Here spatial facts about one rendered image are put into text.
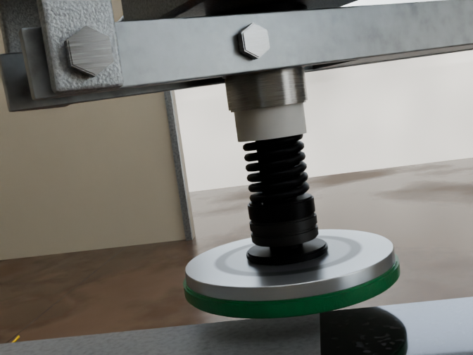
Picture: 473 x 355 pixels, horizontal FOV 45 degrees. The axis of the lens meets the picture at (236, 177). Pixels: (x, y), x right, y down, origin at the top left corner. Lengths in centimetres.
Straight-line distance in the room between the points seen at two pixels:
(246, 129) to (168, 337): 22
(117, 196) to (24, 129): 108
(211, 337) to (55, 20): 32
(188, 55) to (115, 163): 495
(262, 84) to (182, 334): 25
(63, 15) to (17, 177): 540
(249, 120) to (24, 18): 23
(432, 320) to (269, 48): 28
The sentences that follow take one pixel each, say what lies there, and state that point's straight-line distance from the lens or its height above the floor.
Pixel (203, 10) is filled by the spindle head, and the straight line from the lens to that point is 53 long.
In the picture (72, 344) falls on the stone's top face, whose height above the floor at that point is 87.
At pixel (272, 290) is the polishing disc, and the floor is 92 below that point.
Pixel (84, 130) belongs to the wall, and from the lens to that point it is 548.
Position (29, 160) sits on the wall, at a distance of 572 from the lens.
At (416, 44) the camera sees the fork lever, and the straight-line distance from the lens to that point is 63.
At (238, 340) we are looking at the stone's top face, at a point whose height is 87.
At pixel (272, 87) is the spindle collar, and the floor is 109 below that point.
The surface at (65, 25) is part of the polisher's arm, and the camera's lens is 41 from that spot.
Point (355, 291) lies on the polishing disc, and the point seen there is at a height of 91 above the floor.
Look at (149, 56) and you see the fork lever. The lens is 45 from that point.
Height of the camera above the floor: 107
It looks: 6 degrees down
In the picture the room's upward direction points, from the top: 8 degrees counter-clockwise
